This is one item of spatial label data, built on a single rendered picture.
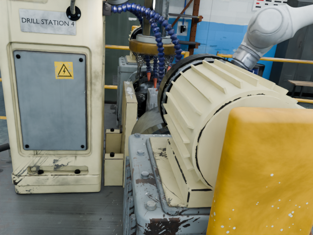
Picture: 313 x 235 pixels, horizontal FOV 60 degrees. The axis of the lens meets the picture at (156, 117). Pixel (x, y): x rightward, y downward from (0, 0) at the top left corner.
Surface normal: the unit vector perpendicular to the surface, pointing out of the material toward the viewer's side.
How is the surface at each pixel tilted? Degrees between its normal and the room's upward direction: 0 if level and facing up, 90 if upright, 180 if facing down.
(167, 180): 0
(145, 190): 0
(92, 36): 90
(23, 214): 0
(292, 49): 90
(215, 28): 90
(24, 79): 90
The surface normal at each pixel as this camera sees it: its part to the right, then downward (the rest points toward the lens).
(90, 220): 0.08, -0.93
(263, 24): -0.35, 0.08
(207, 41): 0.04, 0.36
